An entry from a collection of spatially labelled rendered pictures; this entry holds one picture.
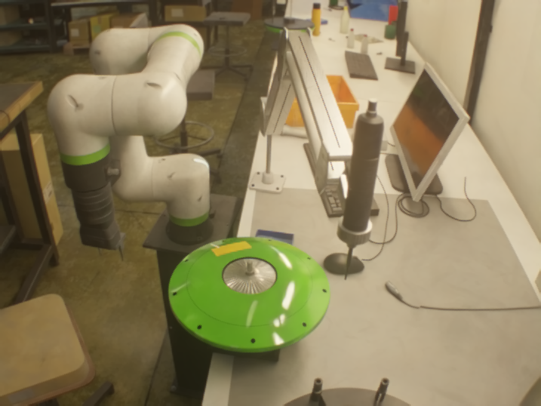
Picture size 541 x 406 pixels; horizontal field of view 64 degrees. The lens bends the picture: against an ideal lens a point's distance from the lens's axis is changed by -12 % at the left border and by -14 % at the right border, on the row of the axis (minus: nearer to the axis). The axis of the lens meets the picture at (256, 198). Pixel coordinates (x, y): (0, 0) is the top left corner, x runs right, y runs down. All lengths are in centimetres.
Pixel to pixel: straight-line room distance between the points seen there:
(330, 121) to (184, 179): 64
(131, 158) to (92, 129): 56
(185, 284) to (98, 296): 161
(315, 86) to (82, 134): 41
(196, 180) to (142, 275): 130
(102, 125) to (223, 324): 39
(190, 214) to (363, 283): 54
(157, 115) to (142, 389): 152
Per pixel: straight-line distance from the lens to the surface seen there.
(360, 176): 64
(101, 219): 90
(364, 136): 61
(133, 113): 76
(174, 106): 76
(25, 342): 154
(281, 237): 130
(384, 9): 412
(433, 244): 138
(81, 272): 269
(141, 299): 246
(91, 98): 77
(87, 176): 84
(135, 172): 137
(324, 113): 82
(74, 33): 666
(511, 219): 161
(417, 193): 143
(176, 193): 138
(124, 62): 118
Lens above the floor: 172
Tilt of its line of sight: 33 degrees down
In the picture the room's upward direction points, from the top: 1 degrees clockwise
